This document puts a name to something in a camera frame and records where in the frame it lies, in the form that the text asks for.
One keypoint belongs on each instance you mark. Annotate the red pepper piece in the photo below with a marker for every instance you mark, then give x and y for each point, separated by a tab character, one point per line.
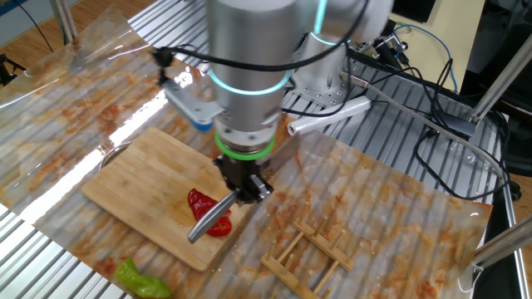
199	203

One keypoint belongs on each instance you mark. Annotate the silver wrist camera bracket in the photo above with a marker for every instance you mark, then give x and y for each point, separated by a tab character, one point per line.
191	104

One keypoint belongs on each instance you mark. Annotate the wooden peg rack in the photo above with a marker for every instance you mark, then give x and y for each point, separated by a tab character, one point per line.
316	241

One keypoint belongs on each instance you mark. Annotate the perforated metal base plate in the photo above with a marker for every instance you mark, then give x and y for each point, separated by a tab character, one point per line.
328	97

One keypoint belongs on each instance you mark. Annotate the aluminium frame post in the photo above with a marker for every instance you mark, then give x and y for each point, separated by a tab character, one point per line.
503	74
64	21
503	245

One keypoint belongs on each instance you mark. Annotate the steel cleaver knife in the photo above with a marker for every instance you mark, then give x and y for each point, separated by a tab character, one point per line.
212	216

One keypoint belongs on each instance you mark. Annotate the bamboo cutting board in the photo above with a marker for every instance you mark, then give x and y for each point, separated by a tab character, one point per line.
145	187

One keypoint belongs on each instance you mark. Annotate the black tripod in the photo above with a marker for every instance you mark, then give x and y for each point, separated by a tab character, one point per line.
10	68

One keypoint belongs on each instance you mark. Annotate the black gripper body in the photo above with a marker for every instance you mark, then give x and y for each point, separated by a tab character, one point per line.
241	174

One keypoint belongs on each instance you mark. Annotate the large green pepper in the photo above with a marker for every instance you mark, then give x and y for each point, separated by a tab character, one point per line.
141	282

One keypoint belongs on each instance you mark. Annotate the cut red chili slice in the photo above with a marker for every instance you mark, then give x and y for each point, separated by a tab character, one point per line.
220	228

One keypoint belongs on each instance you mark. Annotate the marble pattern plastic mat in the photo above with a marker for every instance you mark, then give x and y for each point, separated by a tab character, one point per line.
374	207

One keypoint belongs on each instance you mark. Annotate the white plastic roll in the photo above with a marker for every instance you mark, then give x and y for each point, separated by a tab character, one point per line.
332	115

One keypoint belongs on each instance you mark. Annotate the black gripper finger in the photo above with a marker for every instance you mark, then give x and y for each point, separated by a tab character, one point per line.
257	189
221	169

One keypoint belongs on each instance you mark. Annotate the beige board panel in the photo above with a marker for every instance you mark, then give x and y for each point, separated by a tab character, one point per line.
436	41

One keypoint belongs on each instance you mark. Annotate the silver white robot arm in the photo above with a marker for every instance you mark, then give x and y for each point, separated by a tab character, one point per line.
249	62

